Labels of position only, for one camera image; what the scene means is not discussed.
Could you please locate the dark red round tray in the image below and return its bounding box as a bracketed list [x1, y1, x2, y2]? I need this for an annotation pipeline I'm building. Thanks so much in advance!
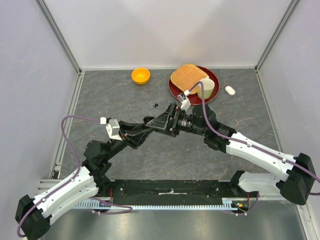
[168, 65, 220, 106]

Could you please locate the pale green cup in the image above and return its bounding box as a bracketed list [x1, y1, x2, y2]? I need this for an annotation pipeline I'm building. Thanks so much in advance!
[197, 78, 215, 100]

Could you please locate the white earbud charging case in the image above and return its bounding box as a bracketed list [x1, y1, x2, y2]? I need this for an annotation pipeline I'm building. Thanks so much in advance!
[225, 86, 236, 96]

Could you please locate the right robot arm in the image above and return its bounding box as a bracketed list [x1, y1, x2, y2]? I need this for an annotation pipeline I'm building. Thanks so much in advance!
[143, 102, 316, 206]

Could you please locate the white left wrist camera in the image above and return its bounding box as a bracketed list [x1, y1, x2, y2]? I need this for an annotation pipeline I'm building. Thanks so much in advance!
[105, 119, 122, 141]

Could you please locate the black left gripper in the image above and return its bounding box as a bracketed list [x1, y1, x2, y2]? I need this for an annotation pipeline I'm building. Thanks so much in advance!
[104, 120, 155, 161]

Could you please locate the orange plastic bowl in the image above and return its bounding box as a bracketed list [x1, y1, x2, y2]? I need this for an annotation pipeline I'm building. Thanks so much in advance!
[131, 68, 151, 85]

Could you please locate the woven bamboo tray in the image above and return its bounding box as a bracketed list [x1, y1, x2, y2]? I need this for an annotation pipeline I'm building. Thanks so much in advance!
[170, 63, 209, 92]

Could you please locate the light blue cable duct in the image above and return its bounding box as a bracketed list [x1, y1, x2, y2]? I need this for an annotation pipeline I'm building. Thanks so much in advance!
[73, 199, 237, 211]

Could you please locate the black earbud charging case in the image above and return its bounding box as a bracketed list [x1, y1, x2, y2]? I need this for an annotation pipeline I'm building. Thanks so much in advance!
[143, 116, 155, 128]

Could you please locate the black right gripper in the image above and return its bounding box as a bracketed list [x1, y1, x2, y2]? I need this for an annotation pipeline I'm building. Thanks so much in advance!
[146, 101, 207, 138]

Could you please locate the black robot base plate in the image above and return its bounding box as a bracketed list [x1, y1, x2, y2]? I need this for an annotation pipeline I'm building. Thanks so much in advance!
[96, 179, 257, 206]

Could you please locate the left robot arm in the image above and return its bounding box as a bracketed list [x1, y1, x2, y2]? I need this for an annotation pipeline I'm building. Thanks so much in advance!
[15, 117, 153, 240]

